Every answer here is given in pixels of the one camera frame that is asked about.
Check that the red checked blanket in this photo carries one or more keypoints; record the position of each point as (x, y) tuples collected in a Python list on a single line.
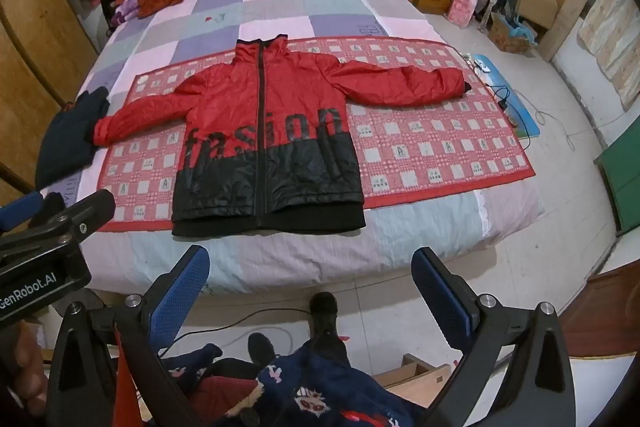
[(425, 142)]

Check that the large cardboard box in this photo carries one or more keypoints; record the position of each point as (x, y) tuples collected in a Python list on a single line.
[(537, 2)]

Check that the person's black shoe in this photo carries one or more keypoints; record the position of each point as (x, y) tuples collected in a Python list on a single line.
[(324, 306), (260, 348)]

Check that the pink gift bag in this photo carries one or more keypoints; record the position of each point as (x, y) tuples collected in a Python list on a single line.
[(461, 7)]

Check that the pale patterned curtain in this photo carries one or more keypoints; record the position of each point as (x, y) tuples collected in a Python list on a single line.
[(612, 32)]

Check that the person's black trouser leg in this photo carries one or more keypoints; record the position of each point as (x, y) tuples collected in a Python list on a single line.
[(327, 344)]

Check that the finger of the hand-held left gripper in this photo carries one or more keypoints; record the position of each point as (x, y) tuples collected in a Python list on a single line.
[(17, 209), (87, 209)]

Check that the black cloth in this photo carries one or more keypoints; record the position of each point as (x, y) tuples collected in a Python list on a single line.
[(107, 4)]

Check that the brown wooden board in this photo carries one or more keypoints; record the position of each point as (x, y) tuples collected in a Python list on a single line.
[(615, 289)]

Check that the small cardboard box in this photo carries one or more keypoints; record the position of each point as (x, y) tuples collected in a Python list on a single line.
[(502, 32)]

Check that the black power adapter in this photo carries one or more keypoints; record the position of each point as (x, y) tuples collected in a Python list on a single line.
[(501, 99)]

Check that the dark folded garment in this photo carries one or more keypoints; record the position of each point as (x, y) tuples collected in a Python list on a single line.
[(70, 132)]

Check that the red and black jacket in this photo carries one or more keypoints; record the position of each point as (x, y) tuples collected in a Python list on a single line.
[(260, 117)]

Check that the cardboard sheet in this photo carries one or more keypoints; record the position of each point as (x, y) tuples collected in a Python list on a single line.
[(562, 17)]

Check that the blue floor mat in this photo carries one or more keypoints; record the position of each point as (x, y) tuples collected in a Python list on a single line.
[(520, 112)]

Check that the person's navy patterned sweater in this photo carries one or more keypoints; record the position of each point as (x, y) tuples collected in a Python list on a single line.
[(325, 392)]

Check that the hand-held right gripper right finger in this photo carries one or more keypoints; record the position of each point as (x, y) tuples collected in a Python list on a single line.
[(440, 289)]

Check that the purple fleece garment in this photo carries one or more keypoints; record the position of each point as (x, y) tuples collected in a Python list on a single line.
[(126, 9)]

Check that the person's left hand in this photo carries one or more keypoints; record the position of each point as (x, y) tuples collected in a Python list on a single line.
[(22, 362)]

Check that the green cabinet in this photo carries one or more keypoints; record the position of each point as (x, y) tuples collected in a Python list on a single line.
[(622, 177)]

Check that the wooden wardrobe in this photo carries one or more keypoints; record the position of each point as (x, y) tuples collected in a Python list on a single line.
[(30, 32)]

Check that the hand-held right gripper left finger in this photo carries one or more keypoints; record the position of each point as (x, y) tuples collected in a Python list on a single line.
[(186, 287)]

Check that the wooden stool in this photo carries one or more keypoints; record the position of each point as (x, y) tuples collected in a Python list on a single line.
[(415, 379)]

